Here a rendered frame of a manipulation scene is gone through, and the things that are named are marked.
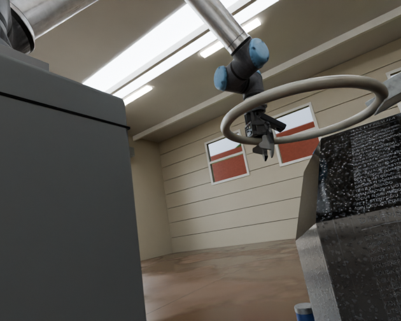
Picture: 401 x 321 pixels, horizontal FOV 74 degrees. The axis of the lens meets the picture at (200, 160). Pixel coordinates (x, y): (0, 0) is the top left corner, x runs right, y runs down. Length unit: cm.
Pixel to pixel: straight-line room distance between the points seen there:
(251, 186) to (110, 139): 742
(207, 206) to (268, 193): 204
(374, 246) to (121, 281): 46
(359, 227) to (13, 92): 61
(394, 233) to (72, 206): 55
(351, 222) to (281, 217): 690
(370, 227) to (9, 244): 58
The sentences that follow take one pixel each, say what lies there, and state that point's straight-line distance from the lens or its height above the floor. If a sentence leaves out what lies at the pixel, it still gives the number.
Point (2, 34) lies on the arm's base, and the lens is 63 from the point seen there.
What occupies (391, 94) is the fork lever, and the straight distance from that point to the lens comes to 90.
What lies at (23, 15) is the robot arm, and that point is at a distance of 88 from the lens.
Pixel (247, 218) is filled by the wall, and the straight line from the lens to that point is 788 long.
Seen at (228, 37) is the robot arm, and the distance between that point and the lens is 99.
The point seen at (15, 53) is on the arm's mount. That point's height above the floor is 93.
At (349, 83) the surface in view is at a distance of 73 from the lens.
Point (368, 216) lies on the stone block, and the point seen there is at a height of 57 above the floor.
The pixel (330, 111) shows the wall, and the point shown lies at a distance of 749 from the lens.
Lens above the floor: 60
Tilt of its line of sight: 14 degrees up
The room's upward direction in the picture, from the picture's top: 10 degrees counter-clockwise
